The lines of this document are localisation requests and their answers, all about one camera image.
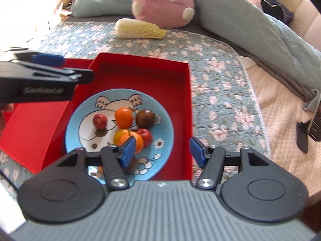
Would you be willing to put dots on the small red apple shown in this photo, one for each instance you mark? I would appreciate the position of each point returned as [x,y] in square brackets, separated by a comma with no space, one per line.
[146,135]
[100,121]

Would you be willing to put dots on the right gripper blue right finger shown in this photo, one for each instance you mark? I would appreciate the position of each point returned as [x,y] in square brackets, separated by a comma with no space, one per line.
[210,160]

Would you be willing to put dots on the small round orange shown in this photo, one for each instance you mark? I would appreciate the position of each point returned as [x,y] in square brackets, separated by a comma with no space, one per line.
[121,136]

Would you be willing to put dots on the dark tomato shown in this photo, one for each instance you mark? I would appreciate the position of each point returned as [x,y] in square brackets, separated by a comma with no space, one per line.
[145,119]

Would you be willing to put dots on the black clip object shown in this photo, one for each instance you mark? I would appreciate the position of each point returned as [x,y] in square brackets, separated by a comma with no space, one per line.
[310,129]

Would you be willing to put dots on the dark blue clothing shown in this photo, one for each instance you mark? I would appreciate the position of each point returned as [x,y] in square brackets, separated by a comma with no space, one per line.
[277,10]

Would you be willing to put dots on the pink plush rabbit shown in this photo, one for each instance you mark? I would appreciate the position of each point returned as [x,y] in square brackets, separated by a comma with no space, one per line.
[164,13]

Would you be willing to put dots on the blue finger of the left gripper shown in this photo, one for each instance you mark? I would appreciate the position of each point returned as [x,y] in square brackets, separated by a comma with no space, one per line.
[51,60]
[75,76]

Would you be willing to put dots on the napa cabbage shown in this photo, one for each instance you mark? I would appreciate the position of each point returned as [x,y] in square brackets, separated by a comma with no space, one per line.
[128,28]

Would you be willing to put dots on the blue cartoon plate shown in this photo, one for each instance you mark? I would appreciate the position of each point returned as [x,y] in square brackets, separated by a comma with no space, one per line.
[108,118]

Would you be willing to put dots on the cardboard box with bowl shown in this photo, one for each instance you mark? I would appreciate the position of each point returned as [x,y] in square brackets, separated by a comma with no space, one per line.
[64,10]

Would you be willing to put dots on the floral quilted bedspread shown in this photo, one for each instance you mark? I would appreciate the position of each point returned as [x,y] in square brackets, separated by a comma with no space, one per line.
[225,111]

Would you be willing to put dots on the padded beige headboard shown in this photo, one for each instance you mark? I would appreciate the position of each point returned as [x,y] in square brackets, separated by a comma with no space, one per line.
[306,22]

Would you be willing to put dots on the large red tray box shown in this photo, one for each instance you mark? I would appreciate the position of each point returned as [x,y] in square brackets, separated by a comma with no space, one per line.
[33,136]

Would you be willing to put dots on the teal rolled duvet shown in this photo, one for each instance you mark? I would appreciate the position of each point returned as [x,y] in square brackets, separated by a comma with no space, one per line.
[287,56]

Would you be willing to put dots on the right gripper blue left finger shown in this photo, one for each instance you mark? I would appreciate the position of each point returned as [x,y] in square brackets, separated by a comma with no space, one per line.
[114,160]

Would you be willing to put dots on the tangerine with stem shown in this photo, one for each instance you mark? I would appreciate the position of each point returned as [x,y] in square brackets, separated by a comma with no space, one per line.
[135,140]

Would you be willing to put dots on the small red tray box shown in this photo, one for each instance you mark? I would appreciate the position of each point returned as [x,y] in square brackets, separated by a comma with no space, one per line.
[135,82]

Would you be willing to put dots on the yellow orange kumquat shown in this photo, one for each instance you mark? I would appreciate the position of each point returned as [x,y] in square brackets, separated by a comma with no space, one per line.
[124,117]

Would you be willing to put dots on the person's hand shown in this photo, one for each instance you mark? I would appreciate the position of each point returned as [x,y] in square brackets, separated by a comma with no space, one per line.
[6,108]

